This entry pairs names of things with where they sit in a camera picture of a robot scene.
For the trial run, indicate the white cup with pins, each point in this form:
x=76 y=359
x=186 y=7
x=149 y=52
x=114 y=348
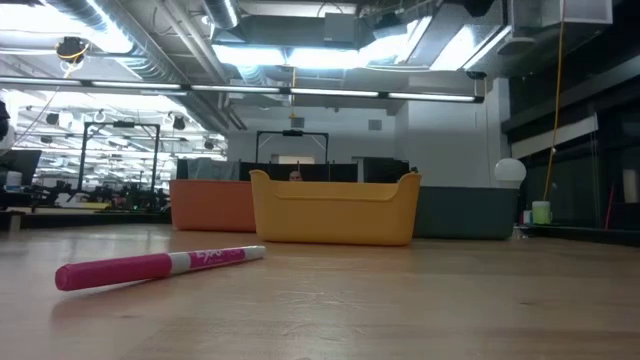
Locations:
x=630 y=185

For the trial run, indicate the person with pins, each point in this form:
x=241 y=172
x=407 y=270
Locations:
x=295 y=176

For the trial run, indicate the black background rig frame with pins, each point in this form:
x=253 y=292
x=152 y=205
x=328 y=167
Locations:
x=292 y=133
x=82 y=160

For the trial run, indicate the white light bulb on base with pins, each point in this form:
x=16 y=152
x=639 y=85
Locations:
x=510 y=170

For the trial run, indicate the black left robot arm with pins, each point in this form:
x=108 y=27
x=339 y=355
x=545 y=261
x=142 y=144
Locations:
x=4 y=122

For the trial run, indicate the yellow plastic bin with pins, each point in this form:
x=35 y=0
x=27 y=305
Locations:
x=335 y=215

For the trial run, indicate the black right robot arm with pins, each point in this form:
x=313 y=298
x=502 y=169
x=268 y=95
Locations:
x=477 y=6

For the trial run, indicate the black aluminium table frame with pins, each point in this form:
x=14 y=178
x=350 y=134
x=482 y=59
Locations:
x=580 y=234

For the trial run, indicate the black monitor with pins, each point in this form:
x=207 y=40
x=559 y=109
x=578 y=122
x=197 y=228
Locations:
x=20 y=165

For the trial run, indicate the LED light bar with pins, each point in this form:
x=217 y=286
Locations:
x=325 y=92

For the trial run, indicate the black divider panel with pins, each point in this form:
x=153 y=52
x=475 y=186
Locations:
x=325 y=172

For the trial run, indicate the teal plastic bin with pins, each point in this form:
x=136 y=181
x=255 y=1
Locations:
x=465 y=212

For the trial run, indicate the orange plastic bin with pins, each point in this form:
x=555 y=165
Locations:
x=210 y=205

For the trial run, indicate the pink highlighter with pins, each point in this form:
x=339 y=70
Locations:
x=115 y=270

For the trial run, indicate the red stick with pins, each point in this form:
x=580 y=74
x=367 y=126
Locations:
x=608 y=205

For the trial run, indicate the green cup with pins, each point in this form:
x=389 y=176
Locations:
x=541 y=212

